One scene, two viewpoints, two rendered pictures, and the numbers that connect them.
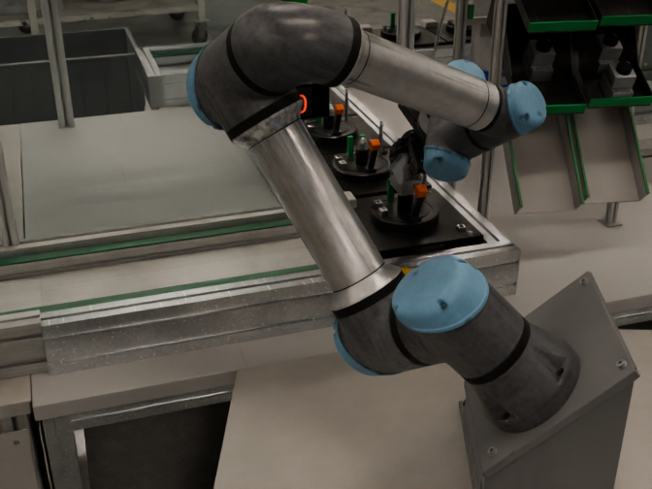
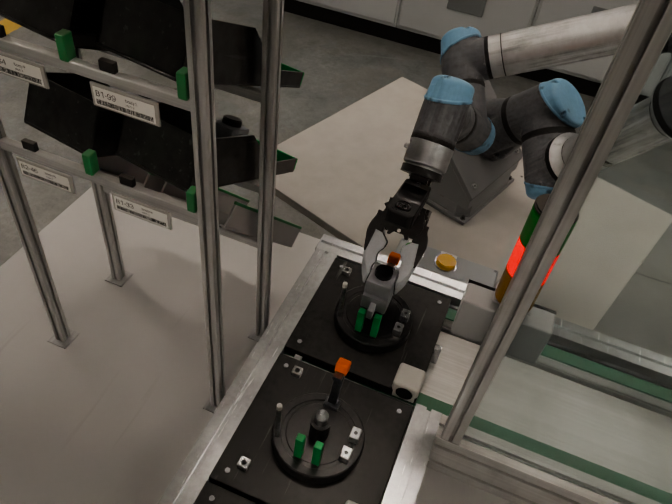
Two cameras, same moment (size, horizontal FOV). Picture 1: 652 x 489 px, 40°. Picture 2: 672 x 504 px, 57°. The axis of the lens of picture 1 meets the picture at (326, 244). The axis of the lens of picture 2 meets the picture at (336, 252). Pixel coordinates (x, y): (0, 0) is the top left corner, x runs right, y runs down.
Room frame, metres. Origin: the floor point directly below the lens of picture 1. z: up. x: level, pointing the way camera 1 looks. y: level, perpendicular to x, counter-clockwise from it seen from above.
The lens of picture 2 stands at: (2.29, 0.16, 1.84)
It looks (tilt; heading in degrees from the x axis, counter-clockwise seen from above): 45 degrees down; 213
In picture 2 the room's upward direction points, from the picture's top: 9 degrees clockwise
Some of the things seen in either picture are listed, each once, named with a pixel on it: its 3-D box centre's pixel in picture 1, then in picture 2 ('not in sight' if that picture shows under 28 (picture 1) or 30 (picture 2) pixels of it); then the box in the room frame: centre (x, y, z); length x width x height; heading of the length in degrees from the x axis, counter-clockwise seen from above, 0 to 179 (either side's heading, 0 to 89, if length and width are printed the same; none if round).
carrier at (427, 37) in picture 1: (401, 23); not in sight; (3.08, -0.26, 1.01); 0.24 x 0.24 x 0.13; 17
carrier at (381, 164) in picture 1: (362, 153); (320, 425); (1.89, -0.08, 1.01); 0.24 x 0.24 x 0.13; 17
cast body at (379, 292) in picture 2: (404, 171); (379, 288); (1.66, -0.16, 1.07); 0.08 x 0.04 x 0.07; 17
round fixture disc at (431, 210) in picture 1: (404, 212); (373, 317); (1.65, -0.16, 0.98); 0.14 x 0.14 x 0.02
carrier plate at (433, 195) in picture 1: (404, 221); (371, 324); (1.65, -0.16, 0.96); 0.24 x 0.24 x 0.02; 17
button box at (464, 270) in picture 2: not in sight; (442, 273); (1.42, -0.14, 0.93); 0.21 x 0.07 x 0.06; 107
